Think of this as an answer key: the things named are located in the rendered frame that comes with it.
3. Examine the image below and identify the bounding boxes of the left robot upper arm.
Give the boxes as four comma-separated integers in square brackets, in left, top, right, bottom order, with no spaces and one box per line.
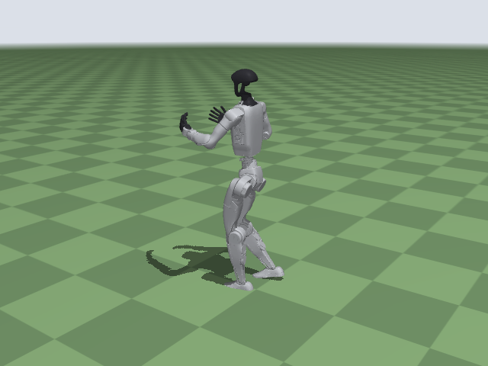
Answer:
[202,108,244,149]

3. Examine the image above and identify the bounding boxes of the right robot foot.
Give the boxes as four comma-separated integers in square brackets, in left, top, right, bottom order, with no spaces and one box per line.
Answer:
[252,266,284,278]

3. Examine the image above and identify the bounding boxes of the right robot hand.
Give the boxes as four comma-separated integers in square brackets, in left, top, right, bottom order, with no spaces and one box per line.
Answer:
[208,106,226,123]

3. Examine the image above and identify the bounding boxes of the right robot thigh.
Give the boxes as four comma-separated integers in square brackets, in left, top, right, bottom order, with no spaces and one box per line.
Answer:
[237,178,266,236]

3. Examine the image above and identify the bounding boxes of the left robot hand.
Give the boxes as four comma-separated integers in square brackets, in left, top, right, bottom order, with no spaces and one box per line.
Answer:
[179,112,191,132]

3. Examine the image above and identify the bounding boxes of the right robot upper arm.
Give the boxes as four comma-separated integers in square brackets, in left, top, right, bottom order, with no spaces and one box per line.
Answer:
[259,101,272,140]

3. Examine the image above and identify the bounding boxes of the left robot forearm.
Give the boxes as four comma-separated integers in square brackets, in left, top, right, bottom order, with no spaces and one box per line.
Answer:
[182,127,210,146]

